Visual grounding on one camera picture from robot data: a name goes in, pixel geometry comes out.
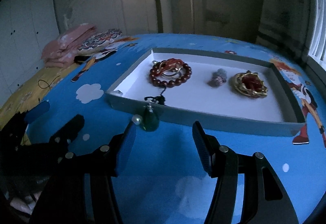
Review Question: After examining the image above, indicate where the gold scalloped bangle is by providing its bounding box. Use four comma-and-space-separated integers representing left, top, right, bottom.
231, 71, 268, 99

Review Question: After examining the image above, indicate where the grey jade pendant with tassel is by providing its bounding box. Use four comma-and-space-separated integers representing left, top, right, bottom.
208, 68, 227, 88

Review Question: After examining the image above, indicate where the dark red bead bracelet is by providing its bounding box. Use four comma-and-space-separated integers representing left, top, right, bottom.
142, 58, 193, 132

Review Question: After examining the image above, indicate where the left hand holding gripper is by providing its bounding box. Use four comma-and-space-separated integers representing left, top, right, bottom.
9, 191, 42, 216

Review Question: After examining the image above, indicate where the grey shallow tray white inside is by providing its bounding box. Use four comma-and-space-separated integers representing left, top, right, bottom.
106, 48, 306, 137

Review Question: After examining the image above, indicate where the yellow bed sheet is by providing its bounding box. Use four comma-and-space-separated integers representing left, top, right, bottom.
1, 63, 85, 145

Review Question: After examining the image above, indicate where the patterned round pillow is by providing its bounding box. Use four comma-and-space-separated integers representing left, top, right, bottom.
77, 29, 123, 56

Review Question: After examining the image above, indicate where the folded pink blanket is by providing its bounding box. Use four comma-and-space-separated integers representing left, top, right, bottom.
41, 23, 97, 68

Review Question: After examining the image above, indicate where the white wardrobe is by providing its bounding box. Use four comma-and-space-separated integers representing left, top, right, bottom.
1, 0, 59, 104

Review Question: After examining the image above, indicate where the grey patterned curtain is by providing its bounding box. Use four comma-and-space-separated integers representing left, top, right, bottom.
256, 0, 325, 62

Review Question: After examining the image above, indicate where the white wooden headboard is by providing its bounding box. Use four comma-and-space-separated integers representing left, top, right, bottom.
64, 0, 173, 35

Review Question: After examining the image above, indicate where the gold bangle with red cord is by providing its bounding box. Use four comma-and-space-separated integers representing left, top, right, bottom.
241, 73, 265, 93

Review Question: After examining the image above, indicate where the black cable on bed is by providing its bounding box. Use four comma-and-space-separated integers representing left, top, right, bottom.
37, 75, 63, 90

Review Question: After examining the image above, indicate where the red string gold ring bracelet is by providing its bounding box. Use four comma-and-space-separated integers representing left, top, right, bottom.
152, 58, 185, 78

